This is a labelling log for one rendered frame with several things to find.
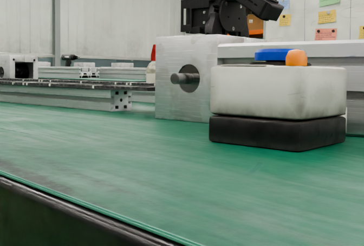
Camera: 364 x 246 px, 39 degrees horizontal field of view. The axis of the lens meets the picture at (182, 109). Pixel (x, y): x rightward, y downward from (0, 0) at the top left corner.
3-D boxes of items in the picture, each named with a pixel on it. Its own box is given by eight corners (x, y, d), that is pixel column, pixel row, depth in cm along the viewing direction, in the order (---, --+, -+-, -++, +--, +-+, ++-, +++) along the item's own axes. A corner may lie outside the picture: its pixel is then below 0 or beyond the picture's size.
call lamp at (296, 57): (281, 65, 37) (281, 48, 36) (291, 65, 38) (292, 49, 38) (300, 65, 36) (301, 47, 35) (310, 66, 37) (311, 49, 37)
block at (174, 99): (140, 119, 59) (140, 35, 58) (206, 114, 68) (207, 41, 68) (202, 125, 53) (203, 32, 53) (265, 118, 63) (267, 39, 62)
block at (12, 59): (-18, 89, 145) (-19, 54, 144) (18, 88, 153) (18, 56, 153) (1, 90, 138) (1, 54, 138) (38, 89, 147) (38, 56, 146)
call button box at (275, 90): (207, 141, 41) (208, 61, 40) (270, 132, 48) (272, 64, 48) (299, 153, 36) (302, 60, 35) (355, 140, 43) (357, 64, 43)
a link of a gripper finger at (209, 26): (216, 64, 83) (224, 12, 84) (225, 64, 82) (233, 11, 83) (199, 57, 79) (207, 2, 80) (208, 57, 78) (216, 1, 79)
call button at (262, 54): (244, 73, 41) (245, 47, 40) (270, 73, 44) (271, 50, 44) (290, 74, 38) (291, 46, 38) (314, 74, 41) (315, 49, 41)
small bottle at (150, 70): (164, 95, 121) (165, 44, 120) (157, 96, 118) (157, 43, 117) (151, 95, 123) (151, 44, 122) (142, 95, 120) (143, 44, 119)
